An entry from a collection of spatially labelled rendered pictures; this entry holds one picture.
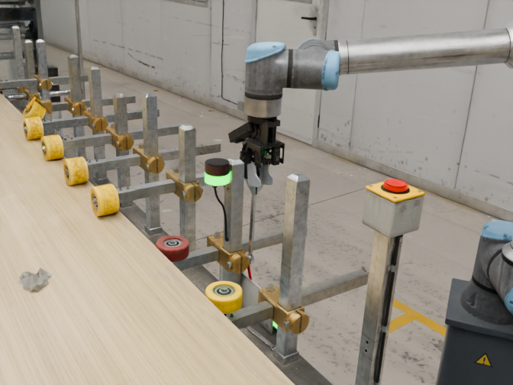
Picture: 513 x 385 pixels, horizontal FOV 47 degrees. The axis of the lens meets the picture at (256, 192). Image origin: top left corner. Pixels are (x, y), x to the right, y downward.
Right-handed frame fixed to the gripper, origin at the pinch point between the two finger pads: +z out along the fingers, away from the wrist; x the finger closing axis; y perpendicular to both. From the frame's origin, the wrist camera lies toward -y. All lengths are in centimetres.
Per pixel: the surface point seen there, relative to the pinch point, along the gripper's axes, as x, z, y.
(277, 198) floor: 143, 100, -183
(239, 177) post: -7.3, -5.9, 4.3
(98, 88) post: -7, -7, -96
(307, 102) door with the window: 237, 63, -276
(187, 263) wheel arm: -19.1, 16.7, 0.0
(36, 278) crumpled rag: -55, 10, 0
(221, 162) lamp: -11.8, -10.2, 3.3
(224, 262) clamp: -10.1, 17.2, 3.1
